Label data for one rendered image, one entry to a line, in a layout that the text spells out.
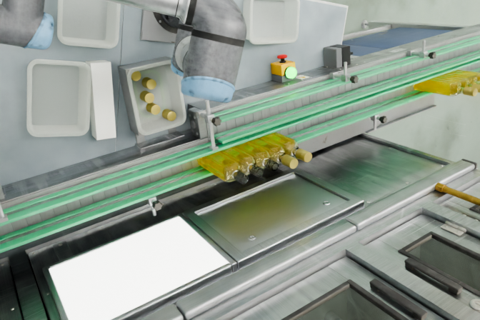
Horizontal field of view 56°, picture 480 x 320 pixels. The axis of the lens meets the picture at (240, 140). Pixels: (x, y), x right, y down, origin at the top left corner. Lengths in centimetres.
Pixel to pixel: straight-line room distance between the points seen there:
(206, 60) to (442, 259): 80
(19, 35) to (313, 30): 124
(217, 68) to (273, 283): 56
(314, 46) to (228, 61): 101
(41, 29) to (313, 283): 85
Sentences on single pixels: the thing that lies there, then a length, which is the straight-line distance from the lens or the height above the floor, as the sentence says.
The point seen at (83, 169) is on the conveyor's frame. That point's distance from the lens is 148.
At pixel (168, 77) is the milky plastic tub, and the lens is 154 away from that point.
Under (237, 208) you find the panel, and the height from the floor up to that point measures 108.
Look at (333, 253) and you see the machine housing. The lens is 127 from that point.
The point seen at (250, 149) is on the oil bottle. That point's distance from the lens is 147.
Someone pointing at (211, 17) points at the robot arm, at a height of 136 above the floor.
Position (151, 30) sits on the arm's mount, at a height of 76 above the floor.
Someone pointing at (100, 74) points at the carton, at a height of 81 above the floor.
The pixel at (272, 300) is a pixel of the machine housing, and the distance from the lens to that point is 116.
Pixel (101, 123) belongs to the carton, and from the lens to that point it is 147.
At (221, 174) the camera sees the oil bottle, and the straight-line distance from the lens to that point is 140.
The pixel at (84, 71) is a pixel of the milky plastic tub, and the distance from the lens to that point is 144.
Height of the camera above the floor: 218
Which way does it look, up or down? 54 degrees down
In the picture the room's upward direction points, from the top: 115 degrees clockwise
